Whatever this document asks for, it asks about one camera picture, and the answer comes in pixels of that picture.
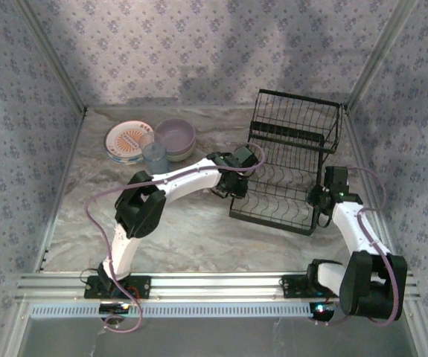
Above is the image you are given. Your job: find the aluminium frame post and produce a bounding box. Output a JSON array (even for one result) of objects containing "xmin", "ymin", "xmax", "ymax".
[
  {"xmin": 14, "ymin": 0, "xmax": 89, "ymax": 115},
  {"xmin": 343, "ymin": 0, "xmax": 420, "ymax": 113}
]

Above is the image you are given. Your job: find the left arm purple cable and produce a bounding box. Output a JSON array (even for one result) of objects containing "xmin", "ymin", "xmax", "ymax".
[{"xmin": 86, "ymin": 141, "xmax": 267, "ymax": 332}]

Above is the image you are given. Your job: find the black wire dish rack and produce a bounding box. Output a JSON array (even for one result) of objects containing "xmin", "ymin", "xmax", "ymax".
[{"xmin": 228, "ymin": 88, "xmax": 345, "ymax": 237}]

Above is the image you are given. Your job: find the plate with dark patterned rim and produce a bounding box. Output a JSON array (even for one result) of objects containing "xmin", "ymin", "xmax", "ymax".
[{"xmin": 106, "ymin": 147, "xmax": 146, "ymax": 167}]

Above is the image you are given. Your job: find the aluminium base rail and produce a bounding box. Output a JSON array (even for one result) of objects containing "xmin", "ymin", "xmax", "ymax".
[{"xmin": 16, "ymin": 271, "xmax": 421, "ymax": 303}]

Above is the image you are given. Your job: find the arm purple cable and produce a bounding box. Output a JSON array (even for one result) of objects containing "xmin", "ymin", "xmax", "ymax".
[
  {"xmin": 310, "ymin": 166, "xmax": 401, "ymax": 329},
  {"xmin": 86, "ymin": 141, "xmax": 267, "ymax": 332}
]

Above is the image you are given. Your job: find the purple bowl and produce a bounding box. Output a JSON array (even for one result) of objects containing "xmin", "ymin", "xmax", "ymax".
[{"xmin": 153, "ymin": 118, "xmax": 197, "ymax": 155}]

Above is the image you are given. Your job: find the white slotted cable duct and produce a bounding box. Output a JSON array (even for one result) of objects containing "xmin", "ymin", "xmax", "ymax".
[{"xmin": 30, "ymin": 303, "xmax": 316, "ymax": 319}]

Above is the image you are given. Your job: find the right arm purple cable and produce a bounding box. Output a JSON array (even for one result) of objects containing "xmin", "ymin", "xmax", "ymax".
[{"xmin": 310, "ymin": 166, "xmax": 401, "ymax": 329}]

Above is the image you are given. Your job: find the aluminium frame leg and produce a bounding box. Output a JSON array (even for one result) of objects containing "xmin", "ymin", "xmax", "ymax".
[
  {"xmin": 402, "ymin": 300, "xmax": 428, "ymax": 357},
  {"xmin": 1, "ymin": 300, "xmax": 33, "ymax": 357}
]

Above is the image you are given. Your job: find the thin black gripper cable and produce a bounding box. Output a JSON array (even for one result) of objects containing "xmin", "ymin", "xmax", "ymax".
[{"xmin": 315, "ymin": 208, "xmax": 334, "ymax": 229}]

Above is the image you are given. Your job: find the small circuit board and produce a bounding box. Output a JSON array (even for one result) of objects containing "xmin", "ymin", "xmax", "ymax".
[
  {"xmin": 309, "ymin": 301, "xmax": 336, "ymax": 323},
  {"xmin": 98, "ymin": 302, "xmax": 131, "ymax": 315}
]

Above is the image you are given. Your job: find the blue translucent cup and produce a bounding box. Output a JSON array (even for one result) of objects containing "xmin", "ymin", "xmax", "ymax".
[{"xmin": 141, "ymin": 143, "xmax": 170, "ymax": 174}]

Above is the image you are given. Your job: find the cream bowl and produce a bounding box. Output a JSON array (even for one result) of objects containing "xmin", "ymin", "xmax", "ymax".
[{"xmin": 165, "ymin": 139, "xmax": 197, "ymax": 164}]

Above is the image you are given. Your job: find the white plate orange sun print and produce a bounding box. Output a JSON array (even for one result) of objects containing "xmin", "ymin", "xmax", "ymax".
[{"xmin": 103, "ymin": 119, "xmax": 156, "ymax": 162}]

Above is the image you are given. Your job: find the right small circuit board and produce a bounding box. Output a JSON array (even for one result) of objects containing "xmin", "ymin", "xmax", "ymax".
[{"xmin": 309, "ymin": 301, "xmax": 336, "ymax": 323}]

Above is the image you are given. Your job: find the left small circuit board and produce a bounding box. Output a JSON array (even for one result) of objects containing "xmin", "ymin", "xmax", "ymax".
[{"xmin": 98, "ymin": 302, "xmax": 131, "ymax": 315}]

